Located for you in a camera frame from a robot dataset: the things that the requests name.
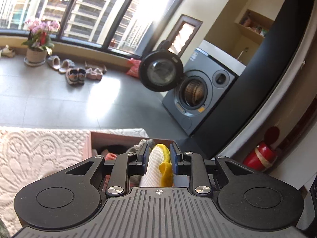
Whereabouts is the white lace tablecloth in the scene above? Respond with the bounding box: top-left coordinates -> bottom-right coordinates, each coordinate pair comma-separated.
0,126 -> 149,238

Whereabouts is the pink orchid flower pot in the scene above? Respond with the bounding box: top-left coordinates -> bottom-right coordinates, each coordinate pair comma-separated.
22,18 -> 60,67

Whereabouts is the grey washing machine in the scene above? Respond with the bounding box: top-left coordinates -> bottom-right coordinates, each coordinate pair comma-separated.
139,40 -> 245,135

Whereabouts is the grey slipper pair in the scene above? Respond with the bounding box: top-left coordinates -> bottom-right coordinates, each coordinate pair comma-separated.
46,55 -> 75,74

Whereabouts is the pink shoe pair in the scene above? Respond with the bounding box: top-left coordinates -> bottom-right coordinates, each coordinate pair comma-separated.
85,61 -> 107,81

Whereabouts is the sneaker pair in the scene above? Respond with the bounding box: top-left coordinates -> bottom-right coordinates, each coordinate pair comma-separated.
66,68 -> 86,86

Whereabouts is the wooden wall shelf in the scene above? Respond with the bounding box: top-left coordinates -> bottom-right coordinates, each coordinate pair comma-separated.
235,9 -> 274,45

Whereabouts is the white shoe pair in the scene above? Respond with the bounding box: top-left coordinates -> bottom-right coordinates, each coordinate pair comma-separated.
0,45 -> 16,58

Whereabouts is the pink cardboard box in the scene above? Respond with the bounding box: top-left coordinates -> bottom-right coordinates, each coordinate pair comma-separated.
83,128 -> 173,160

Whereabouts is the dark framed mirror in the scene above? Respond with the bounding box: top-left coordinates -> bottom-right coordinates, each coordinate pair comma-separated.
167,14 -> 202,57

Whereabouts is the glittery round yellow pad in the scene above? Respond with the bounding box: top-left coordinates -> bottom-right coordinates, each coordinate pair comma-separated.
140,144 -> 174,187

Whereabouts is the grey patterned fabric bundle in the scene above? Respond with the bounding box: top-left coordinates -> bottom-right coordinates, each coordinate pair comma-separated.
126,139 -> 155,154

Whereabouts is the pink hair scrunchie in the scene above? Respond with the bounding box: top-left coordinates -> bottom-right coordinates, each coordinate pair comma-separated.
104,153 -> 117,161

